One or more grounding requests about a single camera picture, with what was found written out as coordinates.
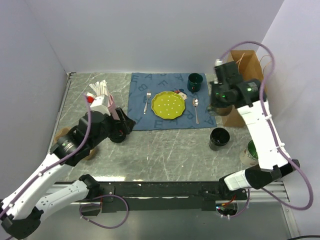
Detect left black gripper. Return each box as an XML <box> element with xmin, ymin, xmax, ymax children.
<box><xmin>88</xmin><ymin>106</ymin><xmax>135</xmax><ymax>149</ymax></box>

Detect dark transparent coffee cup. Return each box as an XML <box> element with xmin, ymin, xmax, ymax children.
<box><xmin>206</xmin><ymin>104</ymin><xmax>233</xmax><ymax>117</ymax></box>

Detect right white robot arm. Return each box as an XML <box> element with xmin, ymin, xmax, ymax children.
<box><xmin>210</xmin><ymin>59</ymin><xmax>295</xmax><ymax>200</ymax></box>

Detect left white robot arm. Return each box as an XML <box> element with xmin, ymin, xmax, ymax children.
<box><xmin>0</xmin><ymin>107</ymin><xmax>136</xmax><ymax>240</ymax></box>

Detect stack of black lids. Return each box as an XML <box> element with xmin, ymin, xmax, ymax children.
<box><xmin>109</xmin><ymin>135</ymin><xmax>126</xmax><ymax>144</ymax></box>

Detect pink straw holder cup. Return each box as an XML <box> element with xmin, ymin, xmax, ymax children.
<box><xmin>107</xmin><ymin>94</ymin><xmax>116</xmax><ymax>112</ymax></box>

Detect silver spoon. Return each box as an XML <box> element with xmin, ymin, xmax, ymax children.
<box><xmin>192</xmin><ymin>98</ymin><xmax>200</xmax><ymax>125</ymax></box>

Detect dark green mug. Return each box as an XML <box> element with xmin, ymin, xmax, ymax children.
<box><xmin>187</xmin><ymin>73</ymin><xmax>204</xmax><ymax>93</ymax></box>

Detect silver fork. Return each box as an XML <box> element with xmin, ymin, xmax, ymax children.
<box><xmin>143</xmin><ymin>89</ymin><xmax>151</xmax><ymax>115</ymax></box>

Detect blue alphabet placemat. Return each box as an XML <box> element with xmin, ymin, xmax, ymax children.
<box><xmin>127</xmin><ymin>72</ymin><xmax>217</xmax><ymax>131</ymax></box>

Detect brown paper bag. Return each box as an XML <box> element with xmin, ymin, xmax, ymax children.
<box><xmin>222</xmin><ymin>50</ymin><xmax>264</xmax><ymax>128</ymax></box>

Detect small cartoon figurine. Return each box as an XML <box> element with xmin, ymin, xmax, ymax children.
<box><xmin>174</xmin><ymin>88</ymin><xmax>188</xmax><ymax>101</ymax></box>

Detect yellow dotted plate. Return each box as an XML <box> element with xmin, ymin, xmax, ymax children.
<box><xmin>151</xmin><ymin>91</ymin><xmax>186</xmax><ymax>120</ymax></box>

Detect white wrapped straws bundle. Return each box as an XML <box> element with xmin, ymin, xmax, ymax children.
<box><xmin>85</xmin><ymin>80</ymin><xmax>110</xmax><ymax>99</ymax></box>

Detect black cup stack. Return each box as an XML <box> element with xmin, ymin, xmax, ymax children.
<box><xmin>208</xmin><ymin>127</ymin><xmax>230</xmax><ymax>151</ymax></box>

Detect brown cardboard cup carrier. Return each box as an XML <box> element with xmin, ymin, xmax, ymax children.
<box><xmin>54</xmin><ymin>126</ymin><xmax>97</xmax><ymax>161</ymax></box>

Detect green interior patterned cup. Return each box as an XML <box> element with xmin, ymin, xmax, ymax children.
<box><xmin>239</xmin><ymin>140</ymin><xmax>259</xmax><ymax>167</ymax></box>

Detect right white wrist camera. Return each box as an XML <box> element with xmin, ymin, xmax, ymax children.
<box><xmin>214</xmin><ymin>59</ymin><xmax>223</xmax><ymax>67</ymax></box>

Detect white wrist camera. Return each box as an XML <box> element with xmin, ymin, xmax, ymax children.
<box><xmin>90</xmin><ymin>94</ymin><xmax>111</xmax><ymax>116</ymax></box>
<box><xmin>214</xmin><ymin>59</ymin><xmax>223</xmax><ymax>67</ymax></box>

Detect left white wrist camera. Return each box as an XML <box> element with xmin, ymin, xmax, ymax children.
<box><xmin>90</xmin><ymin>94</ymin><xmax>111</xmax><ymax>116</ymax></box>

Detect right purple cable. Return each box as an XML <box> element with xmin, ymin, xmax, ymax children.
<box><xmin>217</xmin><ymin>41</ymin><xmax>315</xmax><ymax>220</ymax></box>

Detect purple cable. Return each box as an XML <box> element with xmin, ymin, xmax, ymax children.
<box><xmin>217</xmin><ymin>41</ymin><xmax>315</xmax><ymax>220</ymax></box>
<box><xmin>0</xmin><ymin>93</ymin><xmax>130</xmax><ymax>230</ymax></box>

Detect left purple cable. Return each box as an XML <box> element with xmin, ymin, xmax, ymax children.
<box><xmin>0</xmin><ymin>93</ymin><xmax>130</xmax><ymax>230</ymax></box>

